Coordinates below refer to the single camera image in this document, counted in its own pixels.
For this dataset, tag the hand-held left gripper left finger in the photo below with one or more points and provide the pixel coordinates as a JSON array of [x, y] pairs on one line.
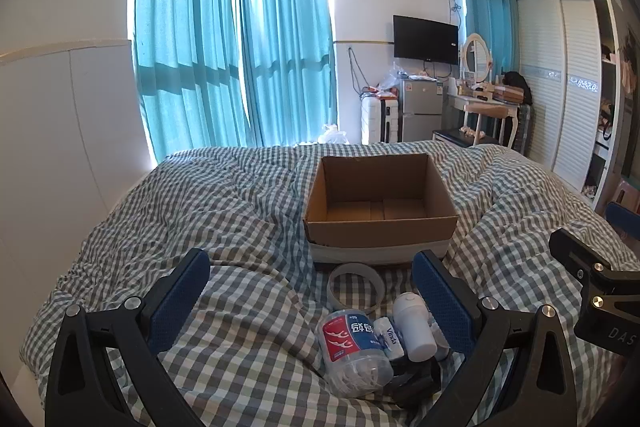
[[180, 302]]

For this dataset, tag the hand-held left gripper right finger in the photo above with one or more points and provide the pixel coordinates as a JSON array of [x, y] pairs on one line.
[[442, 302]]

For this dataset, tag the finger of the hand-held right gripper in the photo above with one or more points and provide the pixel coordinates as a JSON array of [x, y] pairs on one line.
[[575, 249], [622, 214]]

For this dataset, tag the white bottle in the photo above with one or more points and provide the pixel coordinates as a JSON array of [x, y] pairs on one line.
[[415, 332]]

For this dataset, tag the tissue pack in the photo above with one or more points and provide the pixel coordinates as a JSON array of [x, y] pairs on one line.
[[390, 337]]

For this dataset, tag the black object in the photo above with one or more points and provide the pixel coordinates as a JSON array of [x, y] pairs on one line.
[[415, 382]]

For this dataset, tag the tape roll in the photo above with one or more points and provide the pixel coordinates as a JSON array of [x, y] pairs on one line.
[[350, 268]]

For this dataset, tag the clear dental floss jar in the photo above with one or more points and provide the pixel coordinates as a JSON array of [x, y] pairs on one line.
[[350, 337]]

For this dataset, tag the cardboard box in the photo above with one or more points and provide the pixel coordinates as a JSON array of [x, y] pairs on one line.
[[350, 187]]

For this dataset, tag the pink stool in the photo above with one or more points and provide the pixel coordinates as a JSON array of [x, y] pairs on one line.
[[625, 194]]

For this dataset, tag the checked blanket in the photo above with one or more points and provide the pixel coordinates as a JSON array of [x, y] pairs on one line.
[[200, 207]]

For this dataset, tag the white wardrobe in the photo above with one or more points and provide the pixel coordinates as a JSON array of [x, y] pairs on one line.
[[540, 82]]

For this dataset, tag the wooden box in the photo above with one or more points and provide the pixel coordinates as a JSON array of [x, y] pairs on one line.
[[507, 94]]

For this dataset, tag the black bag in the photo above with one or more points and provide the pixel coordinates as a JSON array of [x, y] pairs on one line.
[[517, 84]]

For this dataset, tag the wooden chair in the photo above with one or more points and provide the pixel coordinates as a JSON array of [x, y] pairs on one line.
[[480, 108]]

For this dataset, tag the white dressing table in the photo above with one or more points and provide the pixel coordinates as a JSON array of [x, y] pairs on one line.
[[460, 99]]

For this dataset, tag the white suitcase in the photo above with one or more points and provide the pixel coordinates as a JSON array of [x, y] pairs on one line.
[[380, 122]]

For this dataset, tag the silver fridge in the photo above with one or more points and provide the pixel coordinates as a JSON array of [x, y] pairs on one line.
[[421, 107]]

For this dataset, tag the white plastic bag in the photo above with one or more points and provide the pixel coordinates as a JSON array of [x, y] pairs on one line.
[[334, 136]]

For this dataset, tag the oval white mirror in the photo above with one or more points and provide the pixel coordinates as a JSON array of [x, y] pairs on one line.
[[476, 57]]

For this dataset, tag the orange packet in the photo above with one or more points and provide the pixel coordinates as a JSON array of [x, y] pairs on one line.
[[380, 94]]

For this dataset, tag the clear plastic bag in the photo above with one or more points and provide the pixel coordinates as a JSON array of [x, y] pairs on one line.
[[390, 82]]

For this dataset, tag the narrow teal curtain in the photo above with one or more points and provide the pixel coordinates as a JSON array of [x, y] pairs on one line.
[[482, 2]]

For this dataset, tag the black television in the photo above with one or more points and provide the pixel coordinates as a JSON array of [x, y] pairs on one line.
[[425, 39]]

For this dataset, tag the wide teal curtain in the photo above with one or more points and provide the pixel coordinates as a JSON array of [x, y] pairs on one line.
[[185, 32]]

